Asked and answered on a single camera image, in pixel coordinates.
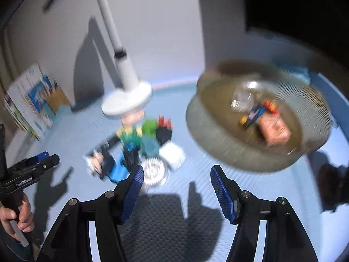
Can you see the dark object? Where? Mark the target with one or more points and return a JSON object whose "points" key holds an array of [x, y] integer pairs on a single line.
{"points": [[334, 188]]}

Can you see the white plastic gear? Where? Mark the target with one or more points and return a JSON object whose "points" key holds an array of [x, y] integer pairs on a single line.
{"points": [[154, 172]]}

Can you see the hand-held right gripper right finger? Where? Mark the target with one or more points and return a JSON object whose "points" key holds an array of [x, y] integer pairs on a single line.
{"points": [[222, 193]]}

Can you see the person's left hand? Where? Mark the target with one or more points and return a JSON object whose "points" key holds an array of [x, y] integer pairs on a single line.
{"points": [[26, 215]]}

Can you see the red white small toy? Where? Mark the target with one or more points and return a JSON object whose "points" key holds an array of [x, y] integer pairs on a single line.
{"points": [[164, 121]]}

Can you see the white box with blue print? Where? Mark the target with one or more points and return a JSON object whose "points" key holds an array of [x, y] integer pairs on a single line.
{"points": [[30, 101]]}

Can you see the white cube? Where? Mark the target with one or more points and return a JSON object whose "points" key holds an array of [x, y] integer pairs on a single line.
{"points": [[173, 155]]}

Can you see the clear plastic piece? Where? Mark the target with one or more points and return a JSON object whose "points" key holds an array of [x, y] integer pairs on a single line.
{"points": [[244, 98]]}

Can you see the ribbed glass bowl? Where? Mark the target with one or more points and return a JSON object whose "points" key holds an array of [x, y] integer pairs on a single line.
{"points": [[218, 142]]}

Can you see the blue yellow toy car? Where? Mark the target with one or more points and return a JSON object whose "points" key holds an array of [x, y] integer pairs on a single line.
{"points": [[252, 116]]}

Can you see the toy figure green body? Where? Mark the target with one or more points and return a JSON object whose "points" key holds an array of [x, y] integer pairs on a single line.
{"points": [[131, 131]]}

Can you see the teal round cup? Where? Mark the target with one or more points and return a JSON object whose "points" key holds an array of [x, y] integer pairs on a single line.
{"points": [[150, 147]]}

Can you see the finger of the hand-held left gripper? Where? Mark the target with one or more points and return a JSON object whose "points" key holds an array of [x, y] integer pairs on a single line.
{"points": [[46, 165], [41, 157]]}

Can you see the person's left forearm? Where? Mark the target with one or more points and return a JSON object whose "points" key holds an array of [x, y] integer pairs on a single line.
{"points": [[9, 251]]}

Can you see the blue flat block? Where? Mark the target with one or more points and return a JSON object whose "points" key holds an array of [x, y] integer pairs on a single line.
{"points": [[120, 170]]}

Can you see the white desk lamp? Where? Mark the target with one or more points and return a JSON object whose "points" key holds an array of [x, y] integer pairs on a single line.
{"points": [[125, 68]]}

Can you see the small pale toy figure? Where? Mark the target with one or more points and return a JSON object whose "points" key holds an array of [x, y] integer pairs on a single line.
{"points": [[96, 163]]}

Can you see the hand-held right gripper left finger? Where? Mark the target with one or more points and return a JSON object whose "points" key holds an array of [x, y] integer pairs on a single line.
{"points": [[133, 191]]}

